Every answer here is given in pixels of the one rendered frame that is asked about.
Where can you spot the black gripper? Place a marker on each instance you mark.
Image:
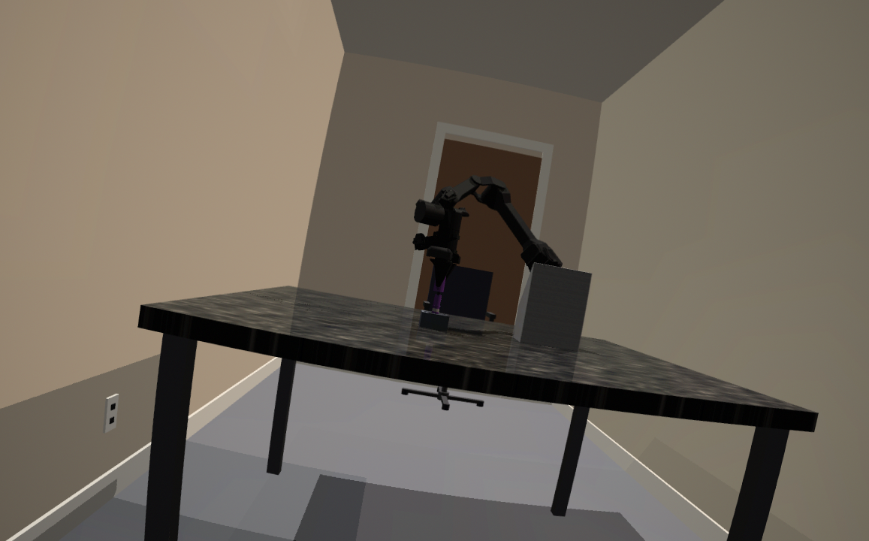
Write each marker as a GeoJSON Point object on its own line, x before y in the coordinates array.
{"type": "Point", "coordinates": [445, 253]}

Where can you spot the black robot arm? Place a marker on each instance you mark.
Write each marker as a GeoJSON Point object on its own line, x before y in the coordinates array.
{"type": "Point", "coordinates": [496, 196]}

